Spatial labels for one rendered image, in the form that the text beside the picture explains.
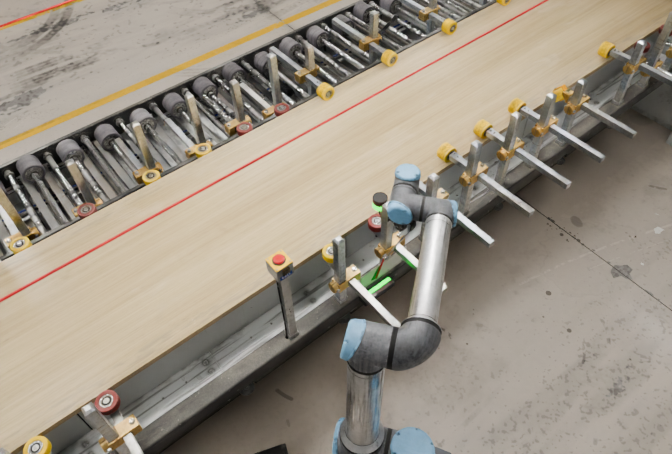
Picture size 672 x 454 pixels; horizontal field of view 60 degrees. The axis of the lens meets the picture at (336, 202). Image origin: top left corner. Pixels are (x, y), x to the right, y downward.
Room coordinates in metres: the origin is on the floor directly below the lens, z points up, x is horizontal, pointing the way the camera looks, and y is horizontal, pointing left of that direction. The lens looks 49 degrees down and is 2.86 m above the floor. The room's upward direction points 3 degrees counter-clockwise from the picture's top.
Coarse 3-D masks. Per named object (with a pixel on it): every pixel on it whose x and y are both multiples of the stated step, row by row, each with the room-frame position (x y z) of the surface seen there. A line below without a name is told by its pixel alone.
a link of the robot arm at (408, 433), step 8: (392, 432) 0.71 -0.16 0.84; (400, 432) 0.70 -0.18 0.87; (408, 432) 0.70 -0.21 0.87; (416, 432) 0.70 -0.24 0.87; (424, 432) 0.70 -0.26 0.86; (392, 440) 0.67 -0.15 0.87; (400, 440) 0.67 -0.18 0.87; (408, 440) 0.67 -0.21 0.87; (416, 440) 0.67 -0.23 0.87; (424, 440) 0.67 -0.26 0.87; (384, 448) 0.66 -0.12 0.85; (392, 448) 0.65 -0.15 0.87; (400, 448) 0.65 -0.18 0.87; (408, 448) 0.65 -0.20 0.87; (416, 448) 0.65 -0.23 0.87; (424, 448) 0.65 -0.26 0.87; (432, 448) 0.65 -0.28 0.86
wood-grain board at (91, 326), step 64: (512, 0) 3.32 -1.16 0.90; (576, 0) 3.29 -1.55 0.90; (640, 0) 3.25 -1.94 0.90; (384, 64) 2.71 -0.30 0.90; (448, 64) 2.69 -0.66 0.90; (512, 64) 2.66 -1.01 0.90; (576, 64) 2.63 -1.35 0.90; (256, 128) 2.22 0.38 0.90; (320, 128) 2.20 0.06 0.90; (384, 128) 2.18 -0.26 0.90; (448, 128) 2.16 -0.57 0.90; (192, 192) 1.81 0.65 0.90; (256, 192) 1.79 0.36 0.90; (320, 192) 1.77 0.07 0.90; (384, 192) 1.75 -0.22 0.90; (64, 256) 1.48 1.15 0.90; (128, 256) 1.46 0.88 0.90; (192, 256) 1.45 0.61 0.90; (256, 256) 1.43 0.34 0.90; (0, 320) 1.18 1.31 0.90; (64, 320) 1.17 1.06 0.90; (128, 320) 1.16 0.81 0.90; (192, 320) 1.14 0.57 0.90; (0, 384) 0.92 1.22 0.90; (64, 384) 0.91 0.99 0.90
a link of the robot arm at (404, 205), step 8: (400, 184) 1.37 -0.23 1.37; (408, 184) 1.37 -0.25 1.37; (392, 192) 1.35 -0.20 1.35; (400, 192) 1.33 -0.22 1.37; (408, 192) 1.33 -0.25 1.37; (416, 192) 1.35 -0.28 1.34; (392, 200) 1.31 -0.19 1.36; (400, 200) 1.29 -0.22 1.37; (408, 200) 1.29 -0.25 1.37; (416, 200) 1.29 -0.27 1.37; (392, 208) 1.27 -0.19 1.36; (400, 208) 1.26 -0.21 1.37; (408, 208) 1.26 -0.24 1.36; (416, 208) 1.27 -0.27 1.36; (392, 216) 1.27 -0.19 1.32; (400, 216) 1.26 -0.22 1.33; (408, 216) 1.25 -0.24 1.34; (416, 216) 1.25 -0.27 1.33
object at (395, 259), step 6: (390, 258) 1.47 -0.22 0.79; (396, 258) 1.49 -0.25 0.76; (384, 264) 1.45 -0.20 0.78; (390, 264) 1.47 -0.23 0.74; (396, 264) 1.49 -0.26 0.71; (372, 270) 1.41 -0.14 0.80; (384, 270) 1.45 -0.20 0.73; (366, 276) 1.39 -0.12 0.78; (372, 276) 1.41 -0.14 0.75; (378, 276) 1.43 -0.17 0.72; (360, 282) 1.37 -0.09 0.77; (366, 282) 1.39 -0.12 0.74; (372, 282) 1.41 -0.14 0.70
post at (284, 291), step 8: (288, 280) 1.17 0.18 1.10; (280, 288) 1.16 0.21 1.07; (288, 288) 1.17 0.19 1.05; (280, 296) 1.16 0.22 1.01; (288, 296) 1.17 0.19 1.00; (288, 304) 1.16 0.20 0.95; (288, 312) 1.16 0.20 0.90; (288, 320) 1.16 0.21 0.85; (288, 328) 1.16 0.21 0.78; (296, 328) 1.17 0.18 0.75; (288, 336) 1.16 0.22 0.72
